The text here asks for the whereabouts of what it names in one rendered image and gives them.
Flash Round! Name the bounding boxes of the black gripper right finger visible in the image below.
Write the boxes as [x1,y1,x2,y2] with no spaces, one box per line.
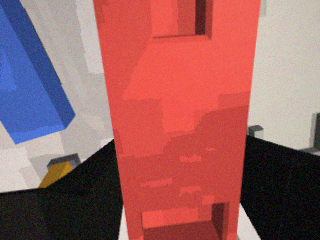
[240,135,320,240]

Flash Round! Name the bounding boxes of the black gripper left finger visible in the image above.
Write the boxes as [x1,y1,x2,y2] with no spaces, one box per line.
[0,139,124,240]

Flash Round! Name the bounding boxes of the orange rectangular block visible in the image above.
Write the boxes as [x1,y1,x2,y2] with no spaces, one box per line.
[37,161,72,188]

